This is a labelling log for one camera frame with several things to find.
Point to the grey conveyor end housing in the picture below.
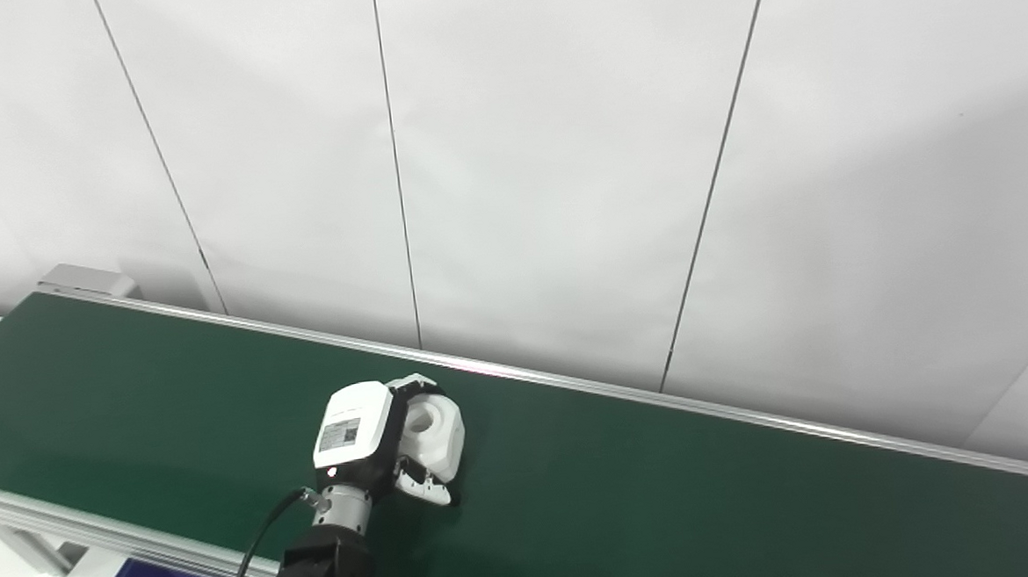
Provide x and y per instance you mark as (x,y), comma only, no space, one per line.
(87,283)

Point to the green conveyor belt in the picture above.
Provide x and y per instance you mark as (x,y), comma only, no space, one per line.
(572,380)
(665,492)

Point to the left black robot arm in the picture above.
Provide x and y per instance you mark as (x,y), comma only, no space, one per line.
(326,562)

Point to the aluminium conveyor leg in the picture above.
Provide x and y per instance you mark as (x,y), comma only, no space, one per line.
(35,547)

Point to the white hexagonal plastic part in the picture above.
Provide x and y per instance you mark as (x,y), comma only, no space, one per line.
(438,433)

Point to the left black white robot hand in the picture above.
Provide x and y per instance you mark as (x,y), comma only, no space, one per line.
(354,433)

